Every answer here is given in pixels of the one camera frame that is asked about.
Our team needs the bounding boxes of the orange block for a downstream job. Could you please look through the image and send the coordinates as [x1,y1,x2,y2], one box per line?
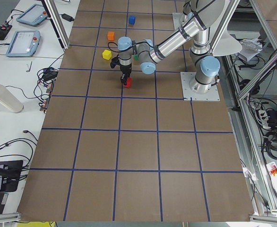
[107,31,115,41]

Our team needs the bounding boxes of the red block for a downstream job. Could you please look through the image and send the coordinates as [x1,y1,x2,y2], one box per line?
[123,78,132,88]

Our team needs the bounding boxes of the black power adapter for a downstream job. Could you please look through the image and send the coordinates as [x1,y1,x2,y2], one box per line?
[61,14,74,22]

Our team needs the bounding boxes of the near teach pendant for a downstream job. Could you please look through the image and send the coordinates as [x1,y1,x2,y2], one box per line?
[5,30,41,57]

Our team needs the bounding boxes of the white chair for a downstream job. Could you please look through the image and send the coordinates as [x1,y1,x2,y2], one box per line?
[212,29,242,57]

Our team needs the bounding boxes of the white bottle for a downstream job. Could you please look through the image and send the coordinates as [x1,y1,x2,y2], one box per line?
[0,84,24,113]

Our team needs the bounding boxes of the black cables bundle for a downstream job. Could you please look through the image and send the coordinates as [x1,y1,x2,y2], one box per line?
[262,130,277,161]

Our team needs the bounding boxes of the yellow block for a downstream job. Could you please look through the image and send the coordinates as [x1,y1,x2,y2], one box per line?
[102,49,112,61]

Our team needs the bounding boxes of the far teach pendant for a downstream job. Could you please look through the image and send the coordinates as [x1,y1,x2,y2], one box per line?
[16,4,48,26]

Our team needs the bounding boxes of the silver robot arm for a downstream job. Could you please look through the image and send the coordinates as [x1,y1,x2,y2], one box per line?
[114,0,225,87]

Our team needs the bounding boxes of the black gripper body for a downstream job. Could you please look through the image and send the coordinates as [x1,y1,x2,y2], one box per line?
[119,63,132,75]

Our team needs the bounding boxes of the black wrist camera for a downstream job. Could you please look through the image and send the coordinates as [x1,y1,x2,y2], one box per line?
[110,56,120,69]

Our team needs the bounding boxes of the aluminium frame post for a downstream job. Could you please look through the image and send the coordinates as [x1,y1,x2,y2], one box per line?
[41,0,70,50]

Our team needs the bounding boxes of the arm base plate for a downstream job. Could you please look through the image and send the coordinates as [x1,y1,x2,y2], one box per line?
[180,72,220,102]
[172,13,192,30]

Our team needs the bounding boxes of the blue block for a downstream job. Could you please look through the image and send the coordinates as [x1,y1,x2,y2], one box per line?
[128,15,136,25]

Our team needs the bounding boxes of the teach pendant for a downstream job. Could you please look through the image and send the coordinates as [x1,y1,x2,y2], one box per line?
[5,30,41,57]
[16,4,48,26]

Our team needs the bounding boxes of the power strip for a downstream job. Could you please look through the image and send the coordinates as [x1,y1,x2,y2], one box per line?
[256,109,271,130]

